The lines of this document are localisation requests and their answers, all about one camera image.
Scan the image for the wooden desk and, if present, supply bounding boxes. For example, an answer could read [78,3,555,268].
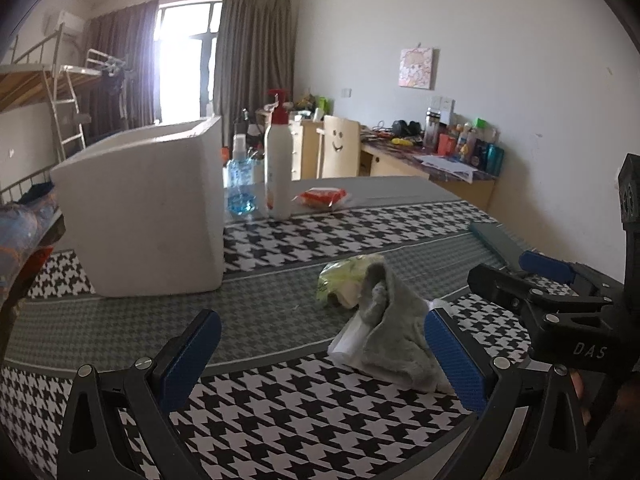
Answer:
[359,136,498,212]

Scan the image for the window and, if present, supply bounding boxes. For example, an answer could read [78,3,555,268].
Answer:
[151,1,224,126]

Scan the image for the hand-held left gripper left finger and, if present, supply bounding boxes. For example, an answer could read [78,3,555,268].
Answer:
[57,308,223,480]

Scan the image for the blue spray bottle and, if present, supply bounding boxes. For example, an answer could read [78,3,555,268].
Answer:
[226,134,258,218]

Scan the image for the white foam box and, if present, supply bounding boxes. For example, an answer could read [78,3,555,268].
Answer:
[50,116,225,298]

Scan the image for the white metal ladder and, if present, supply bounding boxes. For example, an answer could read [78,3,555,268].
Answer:
[47,66,90,162]

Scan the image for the grey curtain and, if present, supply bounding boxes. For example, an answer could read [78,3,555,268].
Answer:
[81,0,161,142]
[212,0,299,134]

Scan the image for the metal bunk bed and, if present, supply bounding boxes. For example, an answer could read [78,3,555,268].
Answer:
[0,24,126,113]

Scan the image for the houndstooth tablecloth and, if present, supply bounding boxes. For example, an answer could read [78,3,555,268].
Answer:
[0,199,626,480]

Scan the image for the white air conditioner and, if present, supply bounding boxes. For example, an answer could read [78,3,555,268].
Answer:
[45,11,86,37]

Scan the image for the dark hanging clothes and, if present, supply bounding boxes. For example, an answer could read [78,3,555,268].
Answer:
[97,67,130,122]

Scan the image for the group of toiletry bottles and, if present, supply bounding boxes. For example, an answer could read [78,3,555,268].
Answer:
[425,106,505,177]

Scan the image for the white pump bottle red top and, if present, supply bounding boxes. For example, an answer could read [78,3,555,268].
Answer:
[263,89,293,221]

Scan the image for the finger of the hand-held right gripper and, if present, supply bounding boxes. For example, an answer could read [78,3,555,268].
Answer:
[467,264,610,328]
[518,250,623,297]

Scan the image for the pink wall picture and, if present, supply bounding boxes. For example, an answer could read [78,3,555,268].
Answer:
[398,47,434,90]

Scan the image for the wooden chair with smiley face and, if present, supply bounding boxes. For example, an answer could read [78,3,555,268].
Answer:
[316,115,362,180]

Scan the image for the colourful bedding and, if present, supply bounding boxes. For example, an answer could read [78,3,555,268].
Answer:
[0,182,65,306]

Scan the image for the grey cloth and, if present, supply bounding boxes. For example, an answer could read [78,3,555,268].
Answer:
[356,260,453,395]

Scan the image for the yellow-green plastic bag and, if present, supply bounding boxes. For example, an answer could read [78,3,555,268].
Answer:
[315,255,387,309]

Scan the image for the wooden drawer cabinet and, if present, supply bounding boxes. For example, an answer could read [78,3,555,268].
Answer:
[255,107,326,181]

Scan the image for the white papers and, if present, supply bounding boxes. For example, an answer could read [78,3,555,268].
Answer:
[412,154,477,184]

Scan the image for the orange snack packet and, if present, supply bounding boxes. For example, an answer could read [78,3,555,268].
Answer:
[292,186,353,211]

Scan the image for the grey-green flat box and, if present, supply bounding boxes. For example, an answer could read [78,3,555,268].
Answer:
[469,221,540,275]

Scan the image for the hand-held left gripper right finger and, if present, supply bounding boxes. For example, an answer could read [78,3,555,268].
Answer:
[424,307,595,480]

